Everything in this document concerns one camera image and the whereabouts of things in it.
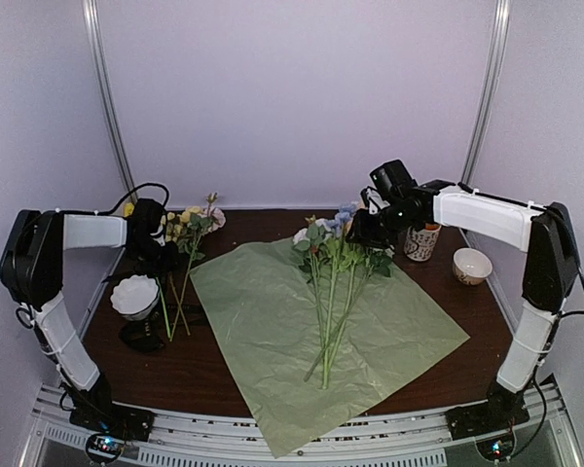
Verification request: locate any front aluminium rail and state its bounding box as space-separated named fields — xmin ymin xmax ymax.
xmin=17 ymin=383 xmax=584 ymax=466

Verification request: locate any patterned mug with yellow inside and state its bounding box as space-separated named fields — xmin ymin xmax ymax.
xmin=403 ymin=224 xmax=442 ymax=263

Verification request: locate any white scalloped bowl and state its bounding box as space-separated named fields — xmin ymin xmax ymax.
xmin=110 ymin=275 xmax=160 ymax=321

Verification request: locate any pale yellow fake flower stem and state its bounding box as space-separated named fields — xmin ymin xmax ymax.
xmin=162 ymin=206 xmax=209 ymax=341

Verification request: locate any black ribbon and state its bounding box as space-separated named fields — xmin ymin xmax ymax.
xmin=118 ymin=304 xmax=205 ymax=354

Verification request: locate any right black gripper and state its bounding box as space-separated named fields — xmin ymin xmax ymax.
xmin=347 ymin=202 xmax=418 ymax=249

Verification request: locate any small white patterned bowl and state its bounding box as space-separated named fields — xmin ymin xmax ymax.
xmin=453 ymin=248 xmax=493 ymax=286

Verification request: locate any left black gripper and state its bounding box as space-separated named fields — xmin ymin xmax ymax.
xmin=128 ymin=237 xmax=184 ymax=278

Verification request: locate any aluminium frame post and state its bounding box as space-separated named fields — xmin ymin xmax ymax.
xmin=460 ymin=0 xmax=511 ymax=185
xmin=82 ymin=0 xmax=135 ymax=191

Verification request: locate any right aluminium frame post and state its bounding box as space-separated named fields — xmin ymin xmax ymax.
xmin=460 ymin=0 xmax=511 ymax=185

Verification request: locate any left aluminium frame post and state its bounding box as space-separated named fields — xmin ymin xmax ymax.
xmin=82 ymin=0 xmax=135 ymax=191

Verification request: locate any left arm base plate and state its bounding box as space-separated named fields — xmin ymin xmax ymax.
xmin=69 ymin=405 xmax=155 ymax=442

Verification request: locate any pink fake flower stem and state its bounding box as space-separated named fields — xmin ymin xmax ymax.
xmin=193 ymin=193 xmax=226 ymax=266

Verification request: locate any bright yellow fake flower stem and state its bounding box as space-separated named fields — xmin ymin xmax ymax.
xmin=124 ymin=202 xmax=135 ymax=217

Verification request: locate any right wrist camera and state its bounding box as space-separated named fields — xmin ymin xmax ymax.
xmin=360 ymin=187 xmax=389 ymax=216

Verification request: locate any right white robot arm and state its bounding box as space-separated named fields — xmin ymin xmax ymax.
xmin=347 ymin=160 xmax=581 ymax=430

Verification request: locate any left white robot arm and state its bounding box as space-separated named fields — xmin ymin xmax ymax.
xmin=0 ymin=198 xmax=177 ymax=391

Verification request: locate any pink and green wrapping paper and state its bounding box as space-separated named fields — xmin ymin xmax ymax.
xmin=192 ymin=238 xmax=467 ymax=457

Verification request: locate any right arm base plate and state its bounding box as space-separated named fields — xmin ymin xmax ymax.
xmin=445 ymin=403 xmax=529 ymax=441

